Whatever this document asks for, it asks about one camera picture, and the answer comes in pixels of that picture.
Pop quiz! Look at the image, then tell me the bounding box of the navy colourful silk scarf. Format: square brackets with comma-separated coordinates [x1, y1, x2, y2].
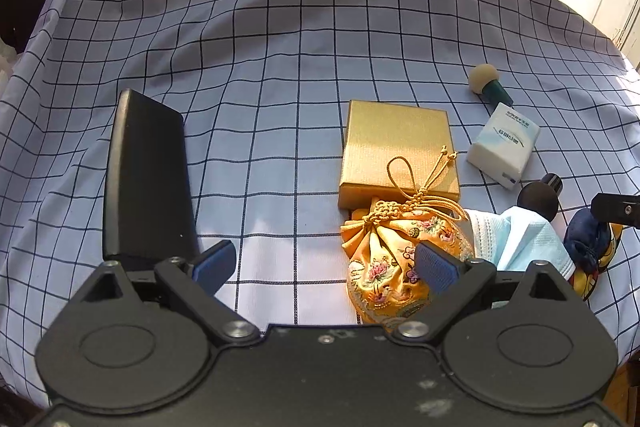
[563, 208, 624, 300]

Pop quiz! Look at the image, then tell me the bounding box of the light blue face mask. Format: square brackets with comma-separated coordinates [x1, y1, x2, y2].
[466, 206, 575, 280]

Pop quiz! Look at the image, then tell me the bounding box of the yellow embroidered drawstring pouch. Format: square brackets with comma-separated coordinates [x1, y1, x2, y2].
[341, 146, 475, 329]

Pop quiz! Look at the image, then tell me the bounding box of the white tissue pack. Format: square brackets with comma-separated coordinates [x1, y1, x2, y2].
[466, 103, 540, 190]

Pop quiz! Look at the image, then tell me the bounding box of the green handled beige makeup sponge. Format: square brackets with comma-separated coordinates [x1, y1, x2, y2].
[468, 64, 513, 107]

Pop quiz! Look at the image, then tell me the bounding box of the black triangular box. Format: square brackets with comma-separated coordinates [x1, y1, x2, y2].
[102, 89, 198, 271]

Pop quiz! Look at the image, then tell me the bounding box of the gold gift box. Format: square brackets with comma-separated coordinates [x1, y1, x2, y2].
[338, 100, 460, 210]

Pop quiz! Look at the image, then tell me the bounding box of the blue checkered tablecloth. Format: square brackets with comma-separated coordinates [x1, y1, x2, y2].
[1, 0, 639, 406]

